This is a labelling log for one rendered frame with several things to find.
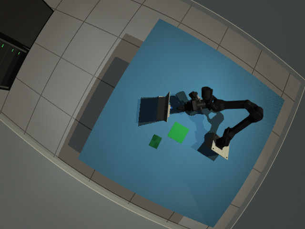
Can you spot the dark grey panel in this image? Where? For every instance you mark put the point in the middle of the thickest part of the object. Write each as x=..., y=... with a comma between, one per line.
x=163, y=109

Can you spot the green square mat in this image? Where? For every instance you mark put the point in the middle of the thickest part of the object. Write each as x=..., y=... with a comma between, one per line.
x=178, y=132

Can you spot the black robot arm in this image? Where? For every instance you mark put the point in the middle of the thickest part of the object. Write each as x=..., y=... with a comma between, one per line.
x=256, y=113

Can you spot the dark green flat square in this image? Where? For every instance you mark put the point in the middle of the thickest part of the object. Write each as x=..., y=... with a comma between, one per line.
x=155, y=141

